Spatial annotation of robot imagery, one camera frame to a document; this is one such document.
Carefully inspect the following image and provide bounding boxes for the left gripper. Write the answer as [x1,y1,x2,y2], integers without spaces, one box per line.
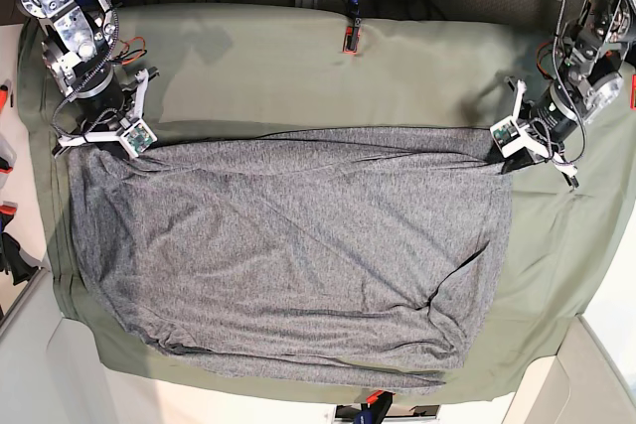
[496,77,579,190]

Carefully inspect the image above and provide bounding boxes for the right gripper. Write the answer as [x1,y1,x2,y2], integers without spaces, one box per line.
[52,66,159,156]

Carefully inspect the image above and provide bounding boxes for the grey long-sleeve shirt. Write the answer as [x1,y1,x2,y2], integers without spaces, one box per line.
[68,127,512,393]

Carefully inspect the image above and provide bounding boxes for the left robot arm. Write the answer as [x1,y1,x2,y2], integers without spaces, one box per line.
[490,0,635,189]

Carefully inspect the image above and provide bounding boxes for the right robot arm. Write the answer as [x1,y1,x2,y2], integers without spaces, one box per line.
[16,0,159,158]

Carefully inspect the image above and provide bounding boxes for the green table cloth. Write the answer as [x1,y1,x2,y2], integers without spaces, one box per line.
[15,4,635,404]

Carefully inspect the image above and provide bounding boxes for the red clamp right edge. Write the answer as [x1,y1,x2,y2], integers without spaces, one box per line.
[630,73,636,111]

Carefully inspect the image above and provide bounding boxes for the tools at left edge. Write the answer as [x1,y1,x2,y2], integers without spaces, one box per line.
[0,78,39,286]

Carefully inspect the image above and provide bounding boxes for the orange black bottom clamp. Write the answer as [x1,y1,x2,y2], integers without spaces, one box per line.
[354,390,394,424]

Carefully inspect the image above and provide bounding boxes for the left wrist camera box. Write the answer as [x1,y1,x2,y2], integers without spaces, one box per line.
[490,116,526,158]

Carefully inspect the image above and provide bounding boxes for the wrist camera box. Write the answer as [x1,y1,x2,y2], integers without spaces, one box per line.
[490,116,526,158]
[119,119,157,158]

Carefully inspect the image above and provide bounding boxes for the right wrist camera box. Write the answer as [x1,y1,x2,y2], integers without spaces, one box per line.
[119,119,157,158]

